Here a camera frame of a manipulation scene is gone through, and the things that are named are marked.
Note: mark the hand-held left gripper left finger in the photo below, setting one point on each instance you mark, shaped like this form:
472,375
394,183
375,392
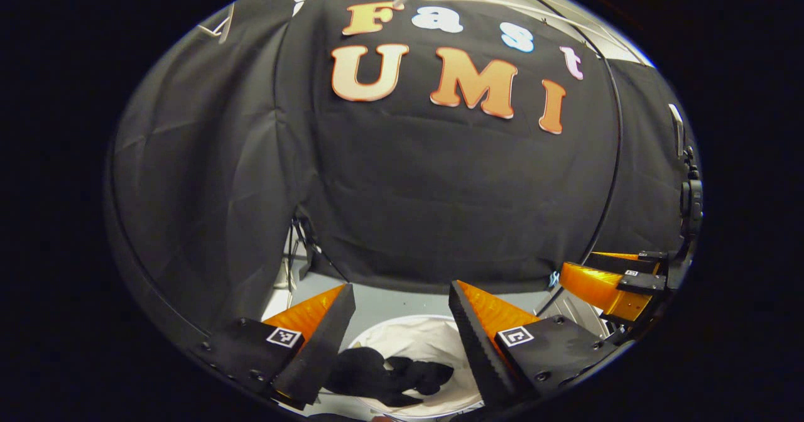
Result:
326,340

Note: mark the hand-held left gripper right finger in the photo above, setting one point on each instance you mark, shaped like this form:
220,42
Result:
477,346

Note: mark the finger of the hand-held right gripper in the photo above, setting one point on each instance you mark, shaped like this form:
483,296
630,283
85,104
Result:
597,287
628,263

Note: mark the black knit garment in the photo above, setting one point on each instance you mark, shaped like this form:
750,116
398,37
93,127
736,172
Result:
364,372

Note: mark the white laundry hamper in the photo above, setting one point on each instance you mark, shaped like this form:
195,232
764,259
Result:
421,340

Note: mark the light blue tie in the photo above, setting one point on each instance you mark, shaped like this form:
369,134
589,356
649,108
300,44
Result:
553,279

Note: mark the black tripod stand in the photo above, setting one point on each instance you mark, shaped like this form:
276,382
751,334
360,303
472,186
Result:
308,240

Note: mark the black backdrop cloth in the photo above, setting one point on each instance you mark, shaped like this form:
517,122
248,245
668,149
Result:
408,189

